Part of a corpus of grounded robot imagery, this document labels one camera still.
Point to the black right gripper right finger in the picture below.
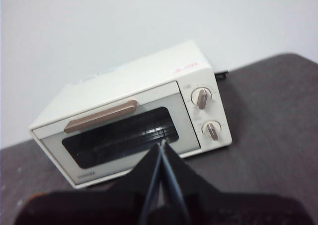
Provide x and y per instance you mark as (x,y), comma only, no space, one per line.
(223,210)

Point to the cream Toshiba toaster oven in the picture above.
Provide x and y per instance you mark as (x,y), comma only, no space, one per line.
(149,68)

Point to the glass-windowed cream oven door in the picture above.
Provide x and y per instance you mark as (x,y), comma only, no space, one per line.
(179,110)

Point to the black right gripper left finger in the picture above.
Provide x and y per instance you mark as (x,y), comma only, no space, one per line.
(99,205)

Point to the beige oven knob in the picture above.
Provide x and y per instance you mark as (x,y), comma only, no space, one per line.
(201,98)
(211,130)

